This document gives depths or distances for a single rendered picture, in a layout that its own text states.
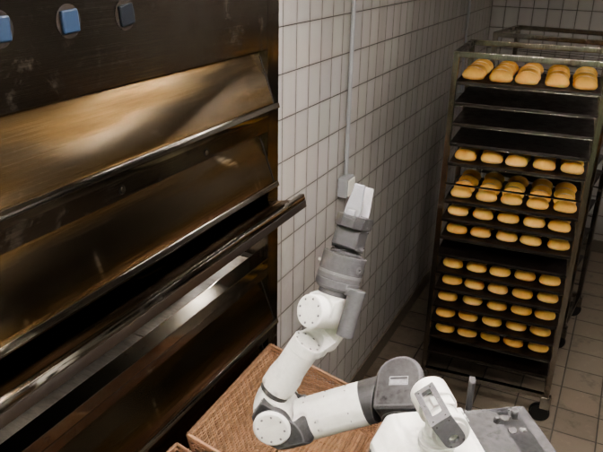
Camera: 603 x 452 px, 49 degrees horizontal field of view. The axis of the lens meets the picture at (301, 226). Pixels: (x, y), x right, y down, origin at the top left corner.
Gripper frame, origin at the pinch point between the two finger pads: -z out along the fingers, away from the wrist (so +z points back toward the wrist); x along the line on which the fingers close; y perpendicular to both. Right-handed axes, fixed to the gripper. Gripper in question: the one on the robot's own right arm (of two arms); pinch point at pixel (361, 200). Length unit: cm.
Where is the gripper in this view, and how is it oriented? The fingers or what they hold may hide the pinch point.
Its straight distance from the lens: 132.6
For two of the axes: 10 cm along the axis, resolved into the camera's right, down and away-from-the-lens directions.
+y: -9.1, -2.8, 3.0
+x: -3.0, -0.2, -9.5
